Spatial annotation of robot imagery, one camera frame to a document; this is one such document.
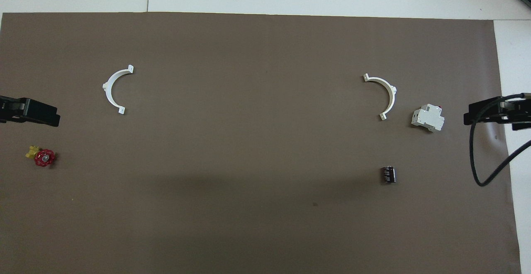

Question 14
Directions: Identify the white circuit breaker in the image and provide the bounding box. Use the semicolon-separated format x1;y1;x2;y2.
411;104;445;133

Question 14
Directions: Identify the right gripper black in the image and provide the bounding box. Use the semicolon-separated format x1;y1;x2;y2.
464;97;531;131

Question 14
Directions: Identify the brown paper table mat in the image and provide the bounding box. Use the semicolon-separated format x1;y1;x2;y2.
0;12;522;274

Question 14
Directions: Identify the red-handled yellow valve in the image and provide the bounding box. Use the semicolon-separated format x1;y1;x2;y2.
26;145;56;167

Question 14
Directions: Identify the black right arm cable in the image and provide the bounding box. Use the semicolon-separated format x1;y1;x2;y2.
469;93;531;187

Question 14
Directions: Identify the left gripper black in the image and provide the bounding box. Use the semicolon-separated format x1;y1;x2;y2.
0;96;61;127

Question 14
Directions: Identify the white half-ring pipe clamp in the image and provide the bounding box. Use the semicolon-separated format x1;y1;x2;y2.
363;73;397;120
102;65;134;115

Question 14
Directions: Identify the small black cylindrical capacitor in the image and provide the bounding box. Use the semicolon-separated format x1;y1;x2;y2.
381;165;397;184

